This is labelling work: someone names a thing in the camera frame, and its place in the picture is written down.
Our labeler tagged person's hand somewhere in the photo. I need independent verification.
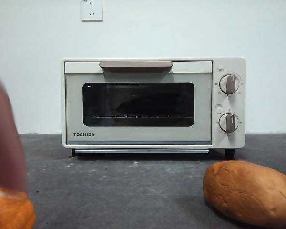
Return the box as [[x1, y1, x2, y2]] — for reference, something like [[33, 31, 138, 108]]
[[0, 69, 29, 193]]

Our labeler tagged orange corn cob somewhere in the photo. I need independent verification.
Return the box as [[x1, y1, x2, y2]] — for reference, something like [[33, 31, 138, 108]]
[[0, 187, 36, 229]]

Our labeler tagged glass oven door with handle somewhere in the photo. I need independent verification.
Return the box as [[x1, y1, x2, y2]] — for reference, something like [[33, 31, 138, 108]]
[[64, 61, 213, 146]]

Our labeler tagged dark purple eggplant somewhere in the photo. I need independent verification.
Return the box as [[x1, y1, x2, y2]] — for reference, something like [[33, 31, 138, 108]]
[[116, 94, 189, 117]]

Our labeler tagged cream Toshiba toaster oven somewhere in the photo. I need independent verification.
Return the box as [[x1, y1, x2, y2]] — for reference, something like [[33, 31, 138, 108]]
[[61, 57, 247, 160]]

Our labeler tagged metal crumb tray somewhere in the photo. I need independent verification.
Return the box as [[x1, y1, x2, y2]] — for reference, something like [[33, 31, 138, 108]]
[[75, 149, 210, 154]]

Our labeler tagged cream timer knob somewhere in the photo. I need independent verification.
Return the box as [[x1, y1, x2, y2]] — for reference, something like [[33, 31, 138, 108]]
[[218, 113, 240, 133]]

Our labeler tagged cream temperature knob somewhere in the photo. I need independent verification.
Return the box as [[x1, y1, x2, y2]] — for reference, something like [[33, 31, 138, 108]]
[[219, 74, 241, 94]]

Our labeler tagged brown sweet potato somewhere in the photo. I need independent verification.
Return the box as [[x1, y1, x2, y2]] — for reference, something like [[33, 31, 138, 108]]
[[203, 160, 286, 227]]

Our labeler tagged metal wire oven rack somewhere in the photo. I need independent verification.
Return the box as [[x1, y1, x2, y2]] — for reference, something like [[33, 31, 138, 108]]
[[92, 115, 192, 119]]

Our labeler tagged white wall socket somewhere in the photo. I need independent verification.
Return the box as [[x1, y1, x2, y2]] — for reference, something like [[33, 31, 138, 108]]
[[81, 0, 103, 22]]

